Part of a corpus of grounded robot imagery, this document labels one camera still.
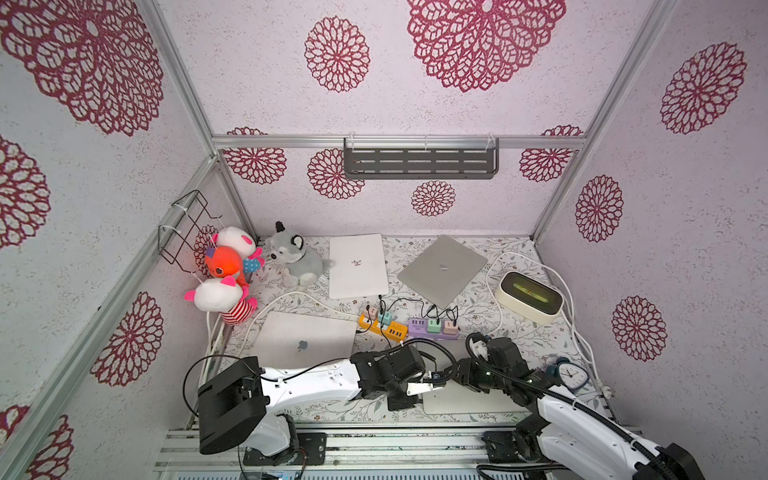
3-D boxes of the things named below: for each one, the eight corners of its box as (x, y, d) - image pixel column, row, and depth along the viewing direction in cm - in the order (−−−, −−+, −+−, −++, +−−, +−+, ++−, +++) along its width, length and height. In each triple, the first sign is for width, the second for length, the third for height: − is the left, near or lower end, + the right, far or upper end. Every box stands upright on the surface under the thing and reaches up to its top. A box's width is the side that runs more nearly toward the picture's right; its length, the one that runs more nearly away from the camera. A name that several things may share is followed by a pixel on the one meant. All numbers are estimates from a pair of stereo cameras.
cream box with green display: (487, 305, 103) (493, 294, 98) (498, 279, 110) (504, 267, 105) (549, 332, 97) (559, 322, 91) (556, 303, 104) (566, 291, 98)
